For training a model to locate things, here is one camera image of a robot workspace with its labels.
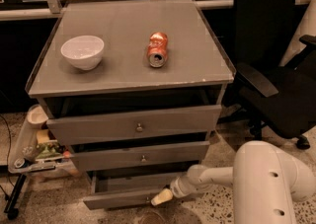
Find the white ceramic bowl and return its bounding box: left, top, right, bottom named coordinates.
left=60, top=36, right=105, bottom=70

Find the grey drawer cabinet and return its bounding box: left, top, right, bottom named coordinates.
left=25, top=0, right=237, bottom=211

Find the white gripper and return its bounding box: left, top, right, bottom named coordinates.
left=151, top=175, right=200, bottom=206

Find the grey drawer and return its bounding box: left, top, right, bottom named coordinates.
left=47, top=105, right=221, bottom=145
left=83, top=172, right=184, bottom=210
left=71, top=141, right=209, bottom=171

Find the black tray stand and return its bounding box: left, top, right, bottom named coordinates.
left=4, top=174, right=26, bottom=220

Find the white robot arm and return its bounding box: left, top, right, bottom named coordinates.
left=151, top=141, right=316, bottom=224

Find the black floor cable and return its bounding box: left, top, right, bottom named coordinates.
left=0, top=114, right=13, bottom=202

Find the metal railing bar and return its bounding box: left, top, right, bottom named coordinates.
left=0, top=0, right=312, bottom=21

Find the green snack bag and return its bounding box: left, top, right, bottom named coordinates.
left=36, top=142, right=63, bottom=160

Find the crushed orange soda can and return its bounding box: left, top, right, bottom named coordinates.
left=146, top=32, right=168, bottom=68

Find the black office chair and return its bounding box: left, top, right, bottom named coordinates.
left=219, top=0, right=316, bottom=150

